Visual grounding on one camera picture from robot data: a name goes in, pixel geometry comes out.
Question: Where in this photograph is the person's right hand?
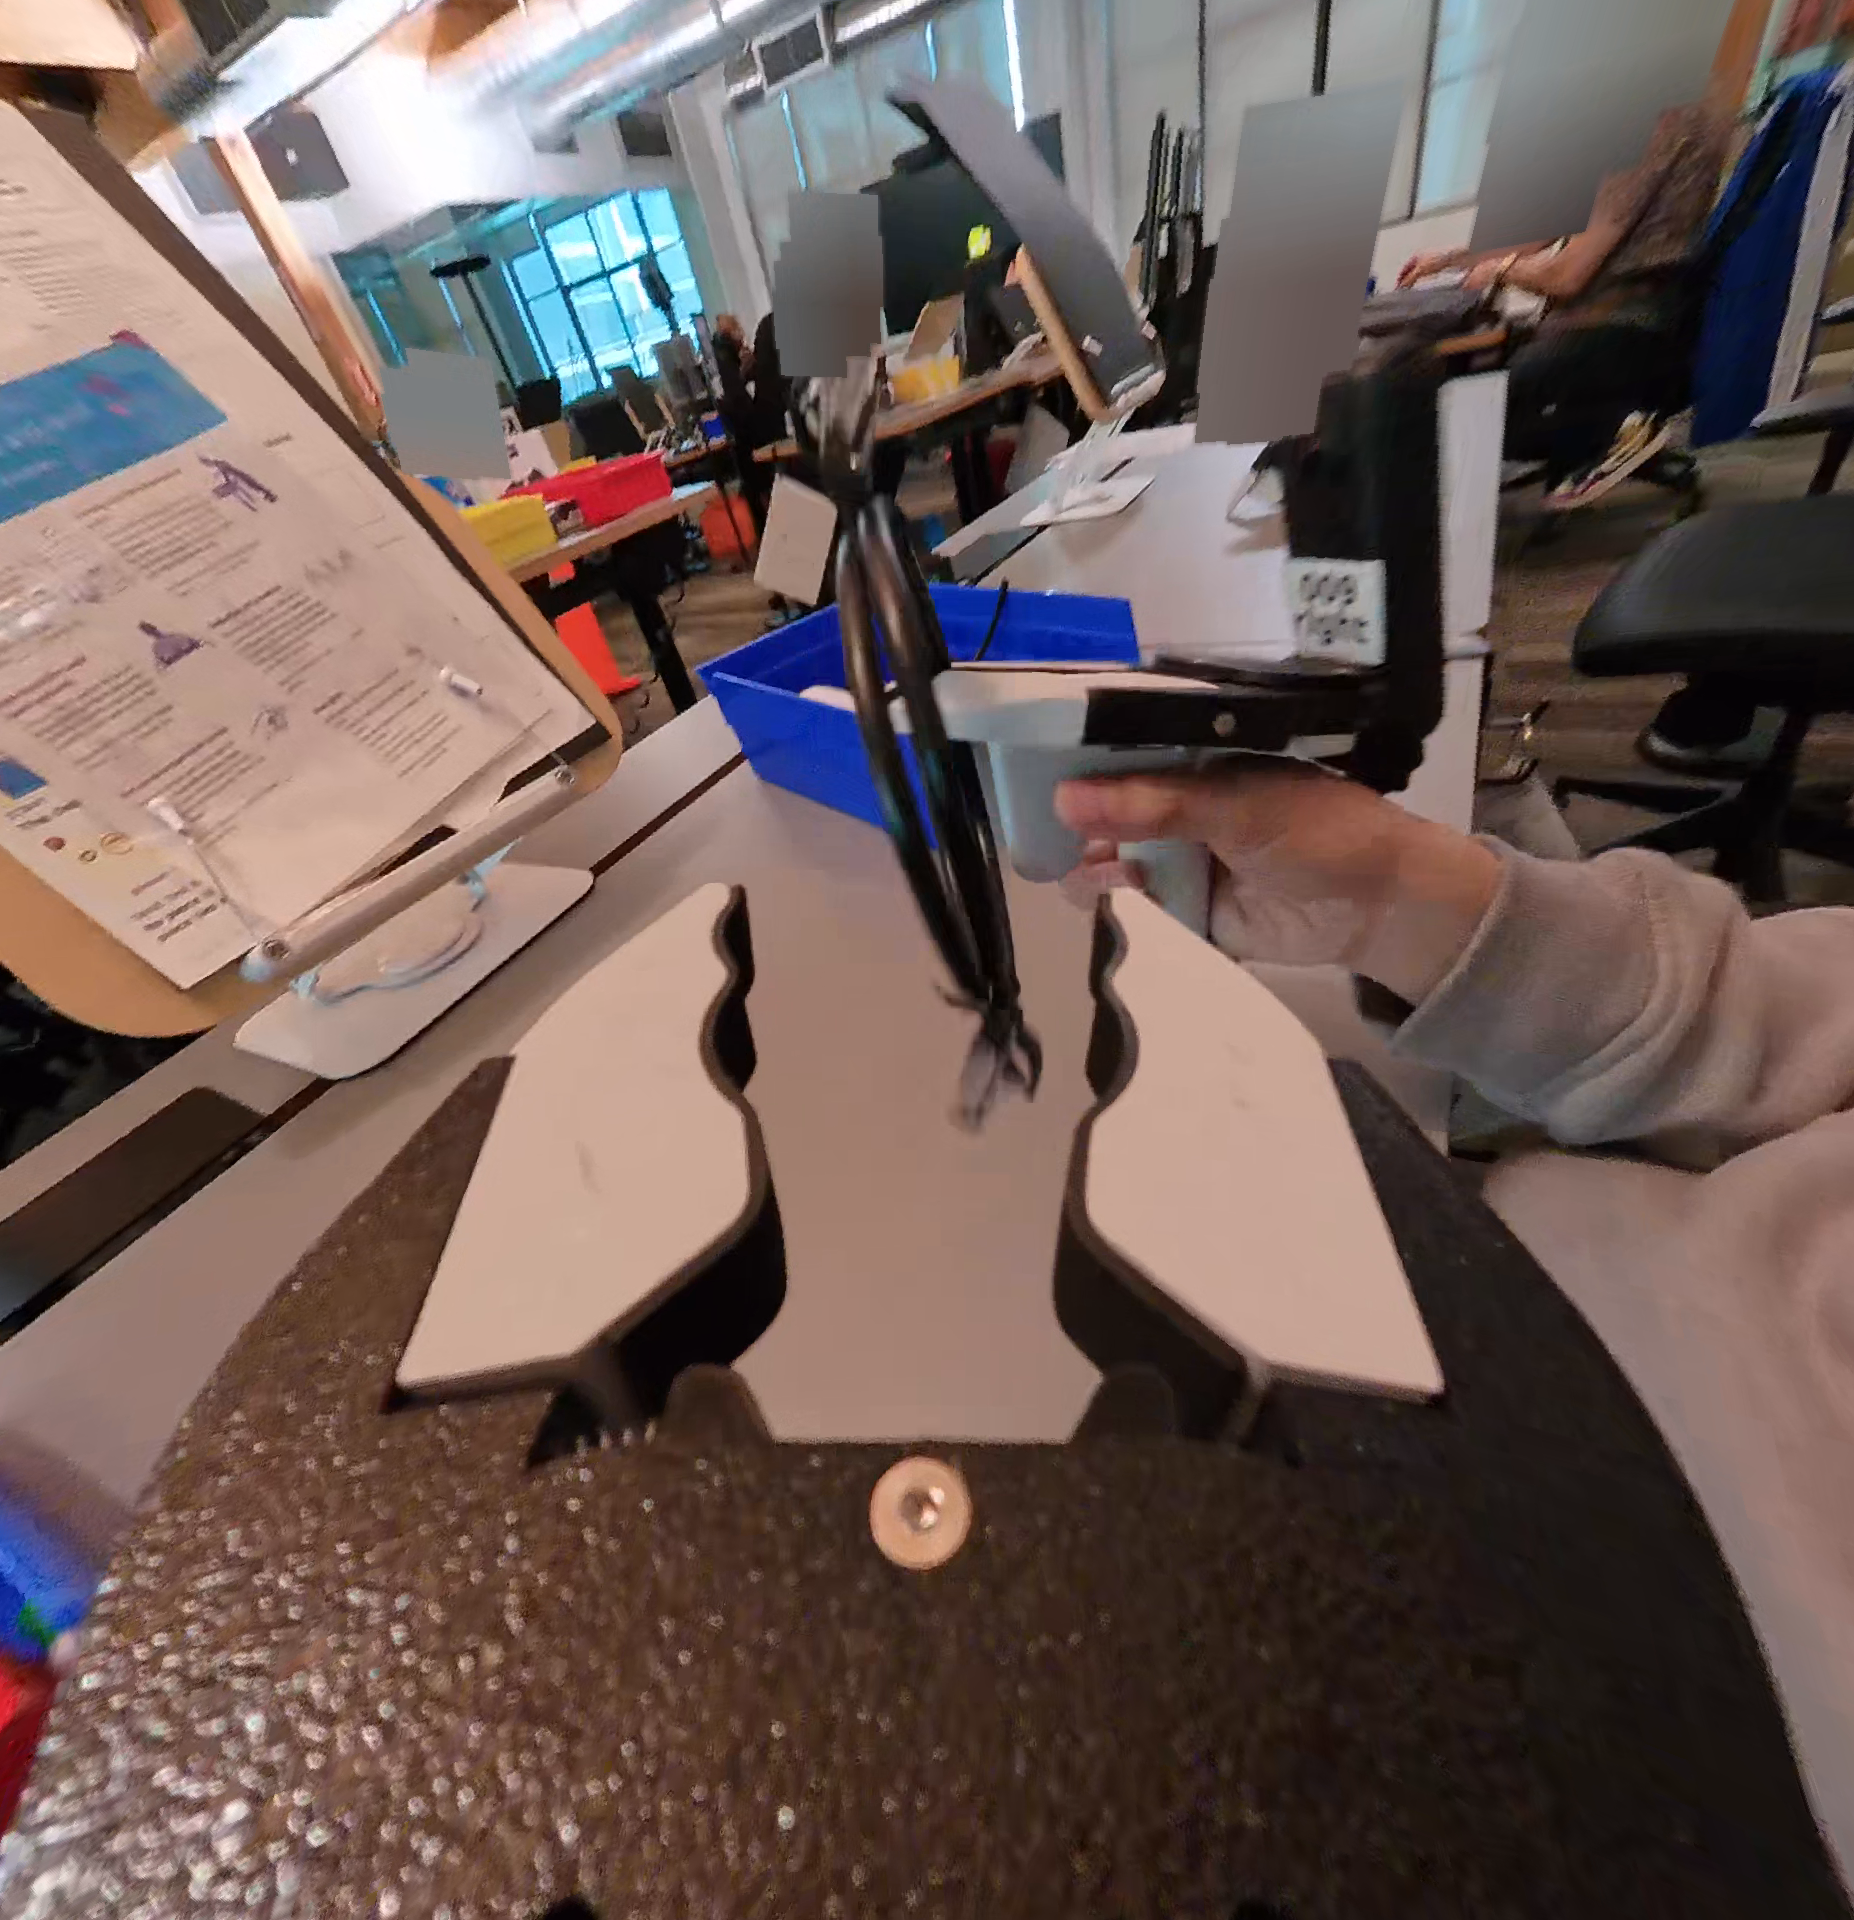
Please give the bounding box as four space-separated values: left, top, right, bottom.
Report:
1049 768 1502 1009

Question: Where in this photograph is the white board panel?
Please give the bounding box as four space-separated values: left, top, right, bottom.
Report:
751 474 841 609

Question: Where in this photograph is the black wall speaker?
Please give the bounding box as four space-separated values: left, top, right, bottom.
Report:
249 110 353 198

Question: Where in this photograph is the red plastic bin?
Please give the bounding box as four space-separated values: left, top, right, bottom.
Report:
510 455 674 527

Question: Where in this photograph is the blue plastic bin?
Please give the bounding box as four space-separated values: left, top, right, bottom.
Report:
698 586 1141 835
0 1432 133 1667

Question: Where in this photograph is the person's grey sweatshirt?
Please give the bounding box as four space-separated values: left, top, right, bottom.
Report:
1475 1095 1854 1920

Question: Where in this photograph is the black office chair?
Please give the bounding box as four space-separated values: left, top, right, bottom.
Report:
1559 293 1854 901

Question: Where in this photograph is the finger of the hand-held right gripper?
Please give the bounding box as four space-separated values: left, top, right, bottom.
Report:
933 666 1095 751

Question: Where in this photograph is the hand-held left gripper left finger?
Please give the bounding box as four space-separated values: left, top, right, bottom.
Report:
392 883 790 1442

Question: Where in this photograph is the red plastic block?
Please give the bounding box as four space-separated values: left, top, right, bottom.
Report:
0 1644 57 1856

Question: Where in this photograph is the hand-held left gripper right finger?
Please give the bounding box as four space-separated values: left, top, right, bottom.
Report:
1049 887 1449 1442

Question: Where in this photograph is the black floor lamp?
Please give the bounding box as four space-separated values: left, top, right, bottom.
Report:
432 255 522 396

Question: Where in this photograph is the instruction sheet on stand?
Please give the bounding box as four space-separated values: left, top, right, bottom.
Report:
0 97 624 1081

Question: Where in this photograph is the grey desk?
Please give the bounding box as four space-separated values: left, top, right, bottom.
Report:
0 427 1506 1519

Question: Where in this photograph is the black cable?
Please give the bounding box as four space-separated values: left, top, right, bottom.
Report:
830 360 1045 1134

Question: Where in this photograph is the orange traffic cone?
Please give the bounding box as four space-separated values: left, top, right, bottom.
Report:
553 560 644 698

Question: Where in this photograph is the blue jacket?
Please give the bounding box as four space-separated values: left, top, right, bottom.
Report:
1693 67 1854 444

